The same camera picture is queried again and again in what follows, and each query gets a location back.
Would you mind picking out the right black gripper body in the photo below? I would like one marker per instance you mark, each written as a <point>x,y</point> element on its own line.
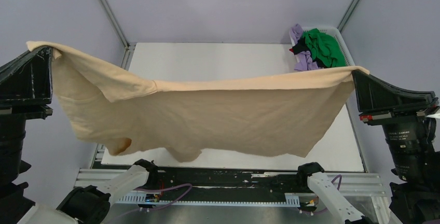
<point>405,136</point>

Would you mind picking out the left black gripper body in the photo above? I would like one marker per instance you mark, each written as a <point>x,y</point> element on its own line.
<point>13,124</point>

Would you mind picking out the beige t shirt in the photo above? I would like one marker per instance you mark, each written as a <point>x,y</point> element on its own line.
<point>265,116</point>

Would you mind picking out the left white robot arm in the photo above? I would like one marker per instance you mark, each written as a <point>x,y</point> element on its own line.
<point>89,204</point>

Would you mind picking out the green t shirt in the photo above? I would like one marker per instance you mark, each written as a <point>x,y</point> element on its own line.
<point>324,48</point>

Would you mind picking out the lavender t shirt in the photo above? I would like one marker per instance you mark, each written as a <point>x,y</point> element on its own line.
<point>296,33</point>

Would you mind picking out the white plastic laundry basket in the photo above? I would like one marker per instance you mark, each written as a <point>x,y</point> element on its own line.
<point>337,35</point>

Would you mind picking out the black garment in basket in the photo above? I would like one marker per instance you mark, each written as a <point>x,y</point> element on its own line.
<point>304,59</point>

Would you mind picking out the aluminium frame rail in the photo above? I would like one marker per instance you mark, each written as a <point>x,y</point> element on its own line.
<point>352,184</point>

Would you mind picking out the left corner metal post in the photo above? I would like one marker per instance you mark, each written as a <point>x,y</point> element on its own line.
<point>114,22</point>

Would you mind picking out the corner metal post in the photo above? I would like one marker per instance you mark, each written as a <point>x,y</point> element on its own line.
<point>114,22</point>
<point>348,14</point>

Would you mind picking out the right corner metal post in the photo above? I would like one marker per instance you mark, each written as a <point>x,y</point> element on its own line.
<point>348,14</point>

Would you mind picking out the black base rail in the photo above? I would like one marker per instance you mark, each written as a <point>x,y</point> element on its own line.
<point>260,194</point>

